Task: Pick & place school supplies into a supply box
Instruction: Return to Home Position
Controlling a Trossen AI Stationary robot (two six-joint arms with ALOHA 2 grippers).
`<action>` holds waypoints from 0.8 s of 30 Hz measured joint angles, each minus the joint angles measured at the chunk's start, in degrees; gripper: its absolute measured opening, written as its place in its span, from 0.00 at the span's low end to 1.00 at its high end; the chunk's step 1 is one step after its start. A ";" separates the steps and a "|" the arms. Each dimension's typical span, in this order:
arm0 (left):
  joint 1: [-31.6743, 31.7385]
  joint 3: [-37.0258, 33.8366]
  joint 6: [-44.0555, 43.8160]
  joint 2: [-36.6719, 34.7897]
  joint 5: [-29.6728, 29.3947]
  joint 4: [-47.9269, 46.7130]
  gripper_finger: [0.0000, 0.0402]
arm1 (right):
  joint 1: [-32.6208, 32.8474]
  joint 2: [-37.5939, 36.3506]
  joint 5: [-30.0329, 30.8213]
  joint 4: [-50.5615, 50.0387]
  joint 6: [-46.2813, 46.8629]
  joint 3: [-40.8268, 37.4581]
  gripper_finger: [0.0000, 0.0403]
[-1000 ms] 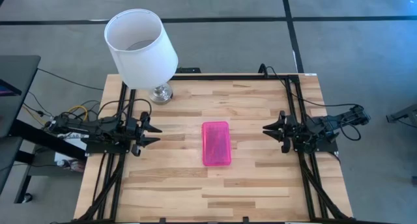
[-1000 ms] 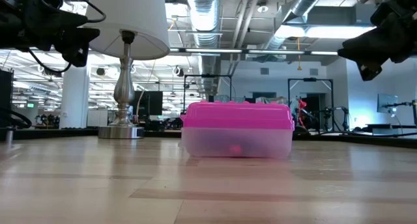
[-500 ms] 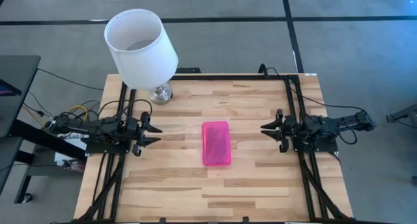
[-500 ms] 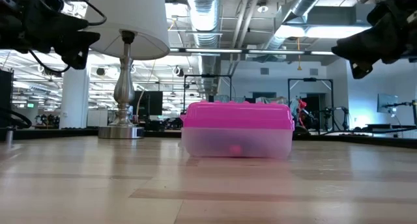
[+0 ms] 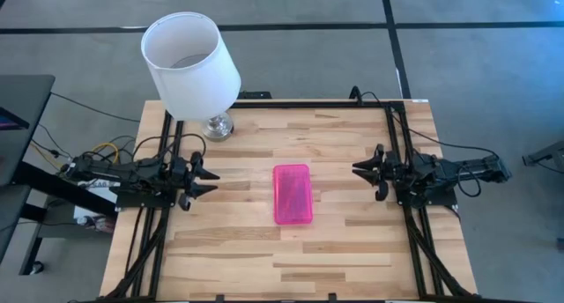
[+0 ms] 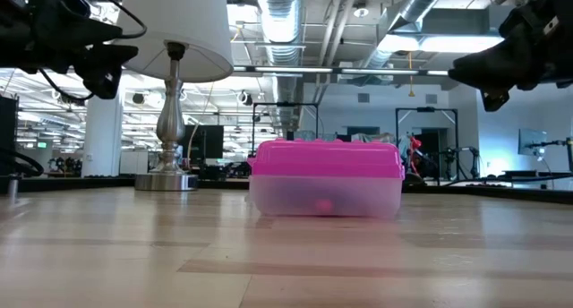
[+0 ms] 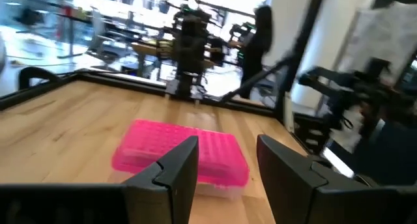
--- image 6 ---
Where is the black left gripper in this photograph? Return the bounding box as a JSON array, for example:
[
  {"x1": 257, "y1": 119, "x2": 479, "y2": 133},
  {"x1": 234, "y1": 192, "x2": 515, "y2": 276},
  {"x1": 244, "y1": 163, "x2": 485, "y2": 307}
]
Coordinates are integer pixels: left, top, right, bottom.
[{"x1": 0, "y1": 0, "x2": 139, "y2": 76}]

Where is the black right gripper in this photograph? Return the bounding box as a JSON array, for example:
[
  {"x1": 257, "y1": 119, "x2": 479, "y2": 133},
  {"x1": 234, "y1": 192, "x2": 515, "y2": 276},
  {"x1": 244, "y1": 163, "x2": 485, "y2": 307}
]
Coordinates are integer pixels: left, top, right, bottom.
[{"x1": 448, "y1": 0, "x2": 573, "y2": 94}]

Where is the clear pencil box pink lid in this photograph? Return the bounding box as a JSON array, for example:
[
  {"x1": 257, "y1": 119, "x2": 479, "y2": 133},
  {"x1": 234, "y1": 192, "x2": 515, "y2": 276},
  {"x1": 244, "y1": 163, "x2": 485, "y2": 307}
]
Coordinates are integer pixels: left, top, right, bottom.
[{"x1": 246, "y1": 137, "x2": 406, "y2": 219}]

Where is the clear plastic pencil box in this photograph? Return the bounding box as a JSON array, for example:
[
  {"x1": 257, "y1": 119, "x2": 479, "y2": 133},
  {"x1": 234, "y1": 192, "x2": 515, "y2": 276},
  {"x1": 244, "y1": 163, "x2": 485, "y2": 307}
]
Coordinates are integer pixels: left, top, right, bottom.
[{"x1": 0, "y1": 175, "x2": 573, "y2": 206}]

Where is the white pillar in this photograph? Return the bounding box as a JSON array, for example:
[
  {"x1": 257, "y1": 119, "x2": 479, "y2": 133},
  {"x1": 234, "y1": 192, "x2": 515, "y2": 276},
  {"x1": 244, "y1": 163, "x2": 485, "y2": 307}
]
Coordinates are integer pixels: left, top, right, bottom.
[{"x1": 81, "y1": 92, "x2": 124, "y2": 178}]

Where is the white shade silver table lamp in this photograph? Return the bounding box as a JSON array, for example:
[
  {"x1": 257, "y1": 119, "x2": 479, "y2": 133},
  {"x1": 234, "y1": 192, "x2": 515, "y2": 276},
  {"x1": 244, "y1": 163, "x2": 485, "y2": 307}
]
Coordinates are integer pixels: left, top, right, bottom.
[{"x1": 109, "y1": 0, "x2": 235, "y2": 192}]

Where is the pale patterned cloth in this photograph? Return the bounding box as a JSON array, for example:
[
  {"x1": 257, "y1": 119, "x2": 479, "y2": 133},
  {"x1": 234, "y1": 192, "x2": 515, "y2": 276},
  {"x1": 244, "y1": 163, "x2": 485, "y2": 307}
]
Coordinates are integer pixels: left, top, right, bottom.
[{"x1": 351, "y1": 131, "x2": 411, "y2": 144}]

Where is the black cabinet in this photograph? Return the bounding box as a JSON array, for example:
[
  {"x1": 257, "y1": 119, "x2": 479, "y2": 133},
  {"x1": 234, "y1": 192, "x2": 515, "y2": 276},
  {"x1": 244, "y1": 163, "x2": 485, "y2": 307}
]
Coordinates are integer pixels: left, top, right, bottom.
[{"x1": 0, "y1": 95, "x2": 19, "y2": 177}]

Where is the black monitor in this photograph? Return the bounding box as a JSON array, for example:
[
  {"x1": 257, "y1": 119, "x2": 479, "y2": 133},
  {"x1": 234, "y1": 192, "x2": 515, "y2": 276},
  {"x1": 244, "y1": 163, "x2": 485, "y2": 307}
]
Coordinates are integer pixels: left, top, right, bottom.
[{"x1": 181, "y1": 124, "x2": 225, "y2": 166}]

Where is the long ceiling light strip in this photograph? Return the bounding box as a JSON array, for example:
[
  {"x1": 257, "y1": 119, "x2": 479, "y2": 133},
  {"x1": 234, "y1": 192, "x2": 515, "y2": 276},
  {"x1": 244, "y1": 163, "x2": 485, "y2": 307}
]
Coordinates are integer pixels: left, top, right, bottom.
[{"x1": 232, "y1": 65, "x2": 450, "y2": 75}]

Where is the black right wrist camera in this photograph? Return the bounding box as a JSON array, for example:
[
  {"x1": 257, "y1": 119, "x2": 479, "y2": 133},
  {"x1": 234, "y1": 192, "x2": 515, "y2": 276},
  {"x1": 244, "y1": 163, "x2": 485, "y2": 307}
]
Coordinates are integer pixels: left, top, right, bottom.
[{"x1": 480, "y1": 87, "x2": 512, "y2": 113}]

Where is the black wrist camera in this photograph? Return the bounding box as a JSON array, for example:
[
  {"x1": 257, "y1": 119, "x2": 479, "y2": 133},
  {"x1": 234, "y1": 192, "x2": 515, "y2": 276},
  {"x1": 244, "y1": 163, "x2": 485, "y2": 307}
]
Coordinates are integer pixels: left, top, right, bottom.
[
  {"x1": 480, "y1": 87, "x2": 512, "y2": 113},
  {"x1": 82, "y1": 68, "x2": 123, "y2": 100}
]

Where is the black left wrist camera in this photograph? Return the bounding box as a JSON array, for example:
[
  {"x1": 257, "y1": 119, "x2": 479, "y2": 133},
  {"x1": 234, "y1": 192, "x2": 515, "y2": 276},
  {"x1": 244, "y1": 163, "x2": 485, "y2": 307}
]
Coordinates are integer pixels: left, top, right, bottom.
[{"x1": 82, "y1": 68, "x2": 123, "y2": 100}]

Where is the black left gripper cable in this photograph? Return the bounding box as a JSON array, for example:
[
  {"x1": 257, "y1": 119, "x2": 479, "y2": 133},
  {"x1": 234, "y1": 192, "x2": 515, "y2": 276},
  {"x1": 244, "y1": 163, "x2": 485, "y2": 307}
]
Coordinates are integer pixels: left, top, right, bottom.
[{"x1": 38, "y1": 0, "x2": 148, "y2": 102}]

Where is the black rig frame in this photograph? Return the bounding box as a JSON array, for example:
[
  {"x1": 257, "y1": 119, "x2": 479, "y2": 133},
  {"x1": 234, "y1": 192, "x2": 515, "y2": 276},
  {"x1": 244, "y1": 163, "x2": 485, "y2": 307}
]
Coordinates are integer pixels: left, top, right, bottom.
[
  {"x1": 395, "y1": 106, "x2": 459, "y2": 179},
  {"x1": 252, "y1": 101, "x2": 320, "y2": 157}
]

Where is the pale wall screen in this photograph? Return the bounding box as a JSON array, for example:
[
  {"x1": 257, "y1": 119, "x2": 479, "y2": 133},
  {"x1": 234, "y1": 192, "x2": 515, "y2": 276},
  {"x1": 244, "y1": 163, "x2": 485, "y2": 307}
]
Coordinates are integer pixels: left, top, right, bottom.
[{"x1": 517, "y1": 128, "x2": 548, "y2": 157}]

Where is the thick black cable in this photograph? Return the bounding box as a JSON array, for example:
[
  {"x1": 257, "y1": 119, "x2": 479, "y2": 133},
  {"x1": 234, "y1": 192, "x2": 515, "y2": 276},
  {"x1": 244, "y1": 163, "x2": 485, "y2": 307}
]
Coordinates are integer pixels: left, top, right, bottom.
[{"x1": 0, "y1": 146, "x2": 45, "y2": 177}]

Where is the silver ceiling air duct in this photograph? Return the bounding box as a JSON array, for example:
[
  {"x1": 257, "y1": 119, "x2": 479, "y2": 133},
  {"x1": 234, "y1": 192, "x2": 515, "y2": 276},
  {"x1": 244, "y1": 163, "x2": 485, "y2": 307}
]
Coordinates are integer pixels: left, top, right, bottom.
[{"x1": 261, "y1": 0, "x2": 308, "y2": 121}]

